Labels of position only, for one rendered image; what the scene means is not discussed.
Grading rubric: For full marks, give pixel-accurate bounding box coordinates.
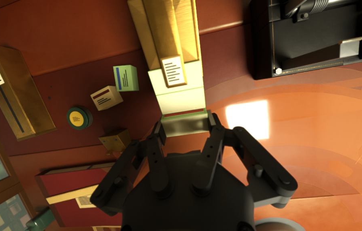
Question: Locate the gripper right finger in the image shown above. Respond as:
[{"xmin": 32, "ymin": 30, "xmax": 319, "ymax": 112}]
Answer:
[{"xmin": 190, "ymin": 112, "xmax": 298, "ymax": 209}]

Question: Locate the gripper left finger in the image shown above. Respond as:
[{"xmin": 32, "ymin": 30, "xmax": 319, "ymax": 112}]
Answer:
[{"xmin": 90, "ymin": 120, "xmax": 175, "ymax": 217}]

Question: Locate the pale green red-striped ticket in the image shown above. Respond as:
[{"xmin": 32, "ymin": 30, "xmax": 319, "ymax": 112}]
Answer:
[{"xmin": 161, "ymin": 108, "xmax": 208, "ymax": 120}]

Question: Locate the brass ticket tube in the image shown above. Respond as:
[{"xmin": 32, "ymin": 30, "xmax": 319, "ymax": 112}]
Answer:
[{"xmin": 127, "ymin": 0, "xmax": 210, "ymax": 138}]

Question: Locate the black press body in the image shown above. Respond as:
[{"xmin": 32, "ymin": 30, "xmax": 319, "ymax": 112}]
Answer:
[{"xmin": 251, "ymin": 0, "xmax": 362, "ymax": 81}]

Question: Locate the small brass block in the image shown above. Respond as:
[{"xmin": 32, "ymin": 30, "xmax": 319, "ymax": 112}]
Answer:
[{"xmin": 98, "ymin": 129, "xmax": 132, "ymax": 155}]

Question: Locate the grey round disc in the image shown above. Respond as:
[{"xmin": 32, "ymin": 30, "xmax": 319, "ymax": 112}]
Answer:
[{"xmin": 254, "ymin": 218, "xmax": 306, "ymax": 231}]

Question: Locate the small cream red-striped box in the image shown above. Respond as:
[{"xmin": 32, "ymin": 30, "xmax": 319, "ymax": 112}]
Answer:
[{"xmin": 90, "ymin": 85, "xmax": 124, "ymax": 111}]

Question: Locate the small green box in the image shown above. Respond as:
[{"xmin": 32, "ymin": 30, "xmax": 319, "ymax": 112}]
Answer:
[{"xmin": 113, "ymin": 65, "xmax": 140, "ymax": 92}]

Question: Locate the red ledger book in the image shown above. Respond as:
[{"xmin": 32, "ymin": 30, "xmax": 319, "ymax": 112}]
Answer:
[{"xmin": 35, "ymin": 162, "xmax": 127, "ymax": 228}]

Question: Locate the green round tin yellow label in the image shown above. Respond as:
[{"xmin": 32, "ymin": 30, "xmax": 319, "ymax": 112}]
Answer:
[{"xmin": 66, "ymin": 106, "xmax": 93, "ymax": 130}]

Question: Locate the green metal fitting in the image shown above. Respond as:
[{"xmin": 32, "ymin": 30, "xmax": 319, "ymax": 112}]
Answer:
[{"xmin": 25, "ymin": 208, "xmax": 56, "ymax": 231}]

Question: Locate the brass box with slot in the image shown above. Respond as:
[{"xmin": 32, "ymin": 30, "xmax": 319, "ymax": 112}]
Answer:
[{"xmin": 0, "ymin": 44, "xmax": 57, "ymax": 142}]

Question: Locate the silver ribbed cylinder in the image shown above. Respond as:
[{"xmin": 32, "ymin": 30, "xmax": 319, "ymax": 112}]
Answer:
[{"xmin": 285, "ymin": 0, "xmax": 362, "ymax": 18}]

